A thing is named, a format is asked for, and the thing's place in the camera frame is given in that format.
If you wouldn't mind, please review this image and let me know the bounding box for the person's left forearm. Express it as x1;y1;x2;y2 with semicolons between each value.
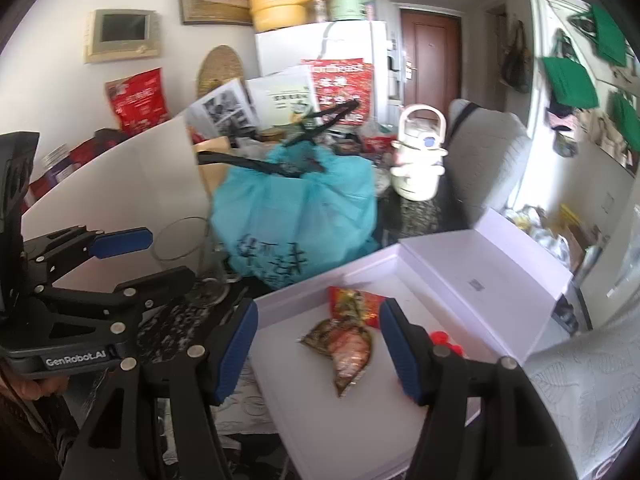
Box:
0;395;81;480

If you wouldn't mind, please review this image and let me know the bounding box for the blue drawstring bag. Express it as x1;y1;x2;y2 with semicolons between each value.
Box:
197;100;381;291

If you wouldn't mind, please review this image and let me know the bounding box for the person's left hand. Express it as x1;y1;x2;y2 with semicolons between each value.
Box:
0;360;70;402

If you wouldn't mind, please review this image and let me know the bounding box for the brown meat snack packet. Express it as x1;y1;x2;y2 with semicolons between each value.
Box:
299;319;375;398

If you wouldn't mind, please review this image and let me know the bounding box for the cream water bottle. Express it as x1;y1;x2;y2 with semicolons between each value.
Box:
390;105;447;201

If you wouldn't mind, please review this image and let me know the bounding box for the grey leaf-embossed chair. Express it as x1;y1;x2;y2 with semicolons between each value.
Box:
525;327;640;480
440;99;532;233

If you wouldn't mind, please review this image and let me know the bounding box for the white leaf print packet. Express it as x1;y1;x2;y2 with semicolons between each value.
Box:
210;355;281;433

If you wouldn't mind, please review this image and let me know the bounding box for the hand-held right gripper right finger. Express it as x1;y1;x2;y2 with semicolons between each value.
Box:
378;299;581;480

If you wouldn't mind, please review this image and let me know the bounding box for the white fridge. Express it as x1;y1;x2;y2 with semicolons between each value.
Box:
255;20;403;126

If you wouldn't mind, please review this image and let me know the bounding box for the white foam board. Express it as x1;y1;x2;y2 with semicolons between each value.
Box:
20;112;221;271

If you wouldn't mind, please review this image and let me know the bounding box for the pale lavender box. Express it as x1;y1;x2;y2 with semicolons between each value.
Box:
247;207;573;478

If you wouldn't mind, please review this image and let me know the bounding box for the black white printed leaflet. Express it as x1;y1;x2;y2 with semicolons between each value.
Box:
185;78;261;138

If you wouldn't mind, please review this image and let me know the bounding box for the dark hanging bag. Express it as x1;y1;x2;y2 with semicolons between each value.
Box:
501;20;532;93

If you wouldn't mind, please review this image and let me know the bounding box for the red plastic propeller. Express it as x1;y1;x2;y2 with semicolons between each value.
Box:
429;330;466;358

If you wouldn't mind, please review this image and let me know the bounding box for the dark red box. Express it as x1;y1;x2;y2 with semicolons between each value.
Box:
30;129;128;201

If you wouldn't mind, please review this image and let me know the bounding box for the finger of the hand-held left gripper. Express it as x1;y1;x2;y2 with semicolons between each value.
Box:
22;226;154;289
37;266;197;332

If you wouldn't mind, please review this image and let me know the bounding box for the red dried fruit bag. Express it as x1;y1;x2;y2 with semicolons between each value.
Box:
105;67;171;136

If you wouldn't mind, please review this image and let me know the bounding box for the clear plastic bag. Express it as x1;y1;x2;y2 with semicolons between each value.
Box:
505;205;601;271

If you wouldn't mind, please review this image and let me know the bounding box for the brown kraft paper bag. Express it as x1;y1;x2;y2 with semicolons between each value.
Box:
192;137;233;196

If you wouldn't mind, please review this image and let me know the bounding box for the green tote bag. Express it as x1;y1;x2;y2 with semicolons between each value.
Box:
542;55;600;111

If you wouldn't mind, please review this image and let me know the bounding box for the yellow cooker pot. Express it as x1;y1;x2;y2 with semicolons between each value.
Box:
248;0;336;31

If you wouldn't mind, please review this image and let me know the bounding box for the woven straw fan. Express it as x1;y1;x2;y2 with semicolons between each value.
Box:
196;45;246;101

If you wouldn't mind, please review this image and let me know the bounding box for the brown door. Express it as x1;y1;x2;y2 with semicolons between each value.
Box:
398;5;463;121

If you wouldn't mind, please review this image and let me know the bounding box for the glass jar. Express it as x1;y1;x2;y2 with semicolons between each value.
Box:
40;145;71;181

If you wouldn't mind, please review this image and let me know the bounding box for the cartoon print glass cup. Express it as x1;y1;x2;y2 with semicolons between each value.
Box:
152;217;231;308

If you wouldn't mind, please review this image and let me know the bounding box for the beige wall intercom panel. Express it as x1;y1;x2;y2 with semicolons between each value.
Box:
84;9;163;64

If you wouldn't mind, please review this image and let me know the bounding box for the red gold snack packet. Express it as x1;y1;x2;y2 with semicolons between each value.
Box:
327;286;388;330

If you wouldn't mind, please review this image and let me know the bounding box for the white green label packet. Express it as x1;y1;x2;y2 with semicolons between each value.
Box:
245;67;321;128

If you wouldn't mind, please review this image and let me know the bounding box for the red rice bag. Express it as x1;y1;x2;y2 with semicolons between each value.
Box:
301;57;375;126

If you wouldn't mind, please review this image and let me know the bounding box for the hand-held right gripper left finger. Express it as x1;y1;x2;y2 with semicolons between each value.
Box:
60;297;261;480

